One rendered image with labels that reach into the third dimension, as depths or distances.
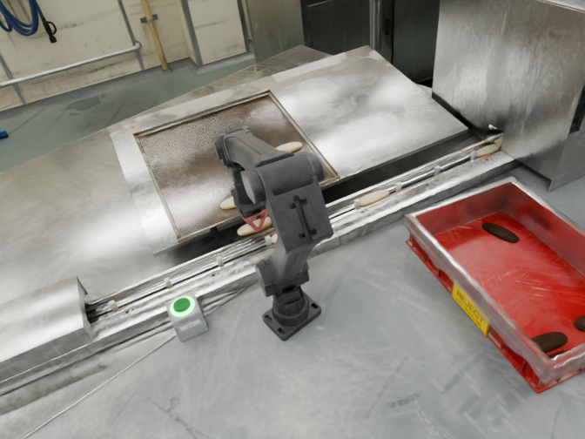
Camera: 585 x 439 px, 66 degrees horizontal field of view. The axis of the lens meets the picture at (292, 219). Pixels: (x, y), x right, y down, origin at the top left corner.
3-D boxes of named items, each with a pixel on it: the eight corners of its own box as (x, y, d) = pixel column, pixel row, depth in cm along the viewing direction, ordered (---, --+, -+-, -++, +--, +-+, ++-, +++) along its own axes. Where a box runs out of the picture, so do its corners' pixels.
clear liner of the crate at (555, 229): (536, 401, 84) (550, 374, 78) (400, 240, 120) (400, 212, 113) (673, 335, 91) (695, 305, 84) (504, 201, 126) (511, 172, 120)
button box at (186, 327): (183, 353, 106) (169, 325, 99) (174, 328, 112) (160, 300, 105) (215, 338, 108) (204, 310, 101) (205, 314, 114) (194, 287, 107)
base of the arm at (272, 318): (283, 342, 101) (323, 312, 106) (279, 320, 96) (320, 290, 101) (261, 320, 107) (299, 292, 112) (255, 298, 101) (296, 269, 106)
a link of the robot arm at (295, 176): (280, 254, 59) (349, 229, 61) (245, 165, 62) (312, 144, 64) (265, 300, 101) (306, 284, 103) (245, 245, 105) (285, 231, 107)
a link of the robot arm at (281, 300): (279, 311, 100) (301, 302, 101) (272, 281, 93) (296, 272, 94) (265, 282, 106) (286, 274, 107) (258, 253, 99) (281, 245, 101)
